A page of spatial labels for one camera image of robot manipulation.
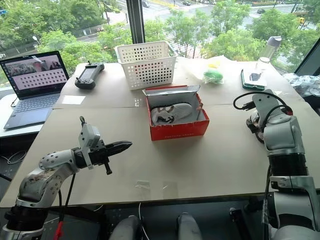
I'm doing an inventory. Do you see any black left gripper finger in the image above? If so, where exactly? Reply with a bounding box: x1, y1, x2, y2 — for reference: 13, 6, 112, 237
107, 145, 132, 158
106, 140, 133, 151

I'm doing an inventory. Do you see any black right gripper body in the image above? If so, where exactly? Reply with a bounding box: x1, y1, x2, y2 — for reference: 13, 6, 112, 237
245, 110, 266, 145

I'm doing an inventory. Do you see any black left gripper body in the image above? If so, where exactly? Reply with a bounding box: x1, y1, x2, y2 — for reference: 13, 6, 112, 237
88, 140, 113, 176

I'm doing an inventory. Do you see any red cardboard shoebox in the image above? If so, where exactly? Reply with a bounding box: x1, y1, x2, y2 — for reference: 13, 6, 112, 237
141, 84, 210, 142

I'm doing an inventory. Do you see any clear tape piece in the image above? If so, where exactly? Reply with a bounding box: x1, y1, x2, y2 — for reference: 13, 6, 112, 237
134, 179, 151, 191

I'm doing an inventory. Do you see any white paper note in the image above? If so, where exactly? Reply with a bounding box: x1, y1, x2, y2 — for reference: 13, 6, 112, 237
61, 95, 86, 106

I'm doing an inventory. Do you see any white sneaker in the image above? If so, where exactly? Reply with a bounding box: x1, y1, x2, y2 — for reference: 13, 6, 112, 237
150, 102, 194, 125

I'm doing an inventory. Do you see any green object in plastic bag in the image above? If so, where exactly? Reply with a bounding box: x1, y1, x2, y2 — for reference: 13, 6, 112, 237
202, 69, 224, 85

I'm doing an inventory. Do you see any crumpled clear plastic wrap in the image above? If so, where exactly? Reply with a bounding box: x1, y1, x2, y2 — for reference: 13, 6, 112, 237
284, 73, 320, 99

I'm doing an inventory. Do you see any clear water bottle grey lid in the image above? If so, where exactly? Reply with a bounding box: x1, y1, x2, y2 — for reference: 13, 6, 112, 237
254, 35, 283, 76

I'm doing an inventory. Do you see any black handheld remote controller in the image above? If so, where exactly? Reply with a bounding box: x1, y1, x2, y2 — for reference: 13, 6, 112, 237
74, 60, 105, 90

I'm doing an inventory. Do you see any grey rounded shape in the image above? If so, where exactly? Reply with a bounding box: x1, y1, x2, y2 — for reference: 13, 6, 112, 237
176, 212, 202, 240
109, 214, 141, 240

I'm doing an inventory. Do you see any white perforated plastic basket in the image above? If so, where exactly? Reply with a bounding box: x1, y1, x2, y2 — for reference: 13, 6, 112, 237
114, 40, 179, 91

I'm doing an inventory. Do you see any grey laptop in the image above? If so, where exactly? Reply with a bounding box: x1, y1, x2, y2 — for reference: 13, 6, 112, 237
0, 50, 71, 130

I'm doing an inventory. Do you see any black metal stand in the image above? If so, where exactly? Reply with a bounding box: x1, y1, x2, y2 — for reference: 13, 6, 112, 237
228, 207, 249, 240

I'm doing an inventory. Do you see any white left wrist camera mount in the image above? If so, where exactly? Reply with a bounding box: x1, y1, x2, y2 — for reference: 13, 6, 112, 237
78, 123, 102, 170

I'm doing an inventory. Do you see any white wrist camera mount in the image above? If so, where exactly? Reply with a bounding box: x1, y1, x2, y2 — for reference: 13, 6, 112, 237
78, 123, 102, 170
251, 91, 281, 126

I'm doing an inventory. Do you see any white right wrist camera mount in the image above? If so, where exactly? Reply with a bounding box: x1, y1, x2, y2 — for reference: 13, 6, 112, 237
251, 91, 281, 126

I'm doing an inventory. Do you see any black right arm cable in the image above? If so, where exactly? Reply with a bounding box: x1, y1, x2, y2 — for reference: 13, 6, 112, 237
233, 92, 294, 116

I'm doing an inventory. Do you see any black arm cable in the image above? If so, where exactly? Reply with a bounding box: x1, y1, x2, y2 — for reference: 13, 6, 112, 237
56, 115, 88, 240
233, 92, 294, 116

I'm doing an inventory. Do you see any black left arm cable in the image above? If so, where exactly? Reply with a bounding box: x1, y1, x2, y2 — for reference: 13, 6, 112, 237
56, 115, 88, 240

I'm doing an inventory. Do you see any thin white hanging cable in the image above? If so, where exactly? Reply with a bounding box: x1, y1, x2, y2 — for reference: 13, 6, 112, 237
138, 202, 146, 240

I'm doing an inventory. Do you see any white floor cable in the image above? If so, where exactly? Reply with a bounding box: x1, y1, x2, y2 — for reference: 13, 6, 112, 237
0, 150, 28, 165

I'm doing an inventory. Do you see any dark slanted window frame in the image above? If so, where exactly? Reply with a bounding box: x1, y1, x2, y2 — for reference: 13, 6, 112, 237
294, 44, 320, 76

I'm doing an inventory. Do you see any dark window frame post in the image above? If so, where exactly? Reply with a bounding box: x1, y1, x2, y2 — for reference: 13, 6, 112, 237
125, 0, 146, 45

